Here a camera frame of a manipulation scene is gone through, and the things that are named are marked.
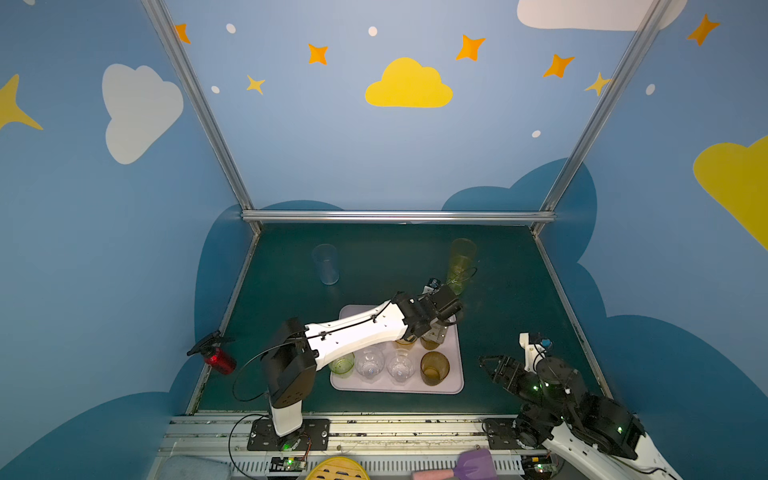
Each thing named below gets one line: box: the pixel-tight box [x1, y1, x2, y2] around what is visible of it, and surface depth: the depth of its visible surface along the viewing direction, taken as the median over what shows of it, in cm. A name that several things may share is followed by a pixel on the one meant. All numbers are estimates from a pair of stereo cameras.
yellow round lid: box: [305, 456, 371, 480], surface depth 69 cm
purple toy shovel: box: [412, 448, 498, 480], surface depth 71 cm
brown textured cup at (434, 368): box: [420, 351, 451, 386], surface depth 82 cm
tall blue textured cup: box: [312, 243, 340, 286], surface depth 101 cm
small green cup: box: [328, 352, 355, 379], surface depth 86 cm
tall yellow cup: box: [450, 238, 476, 269], surface depth 100 cm
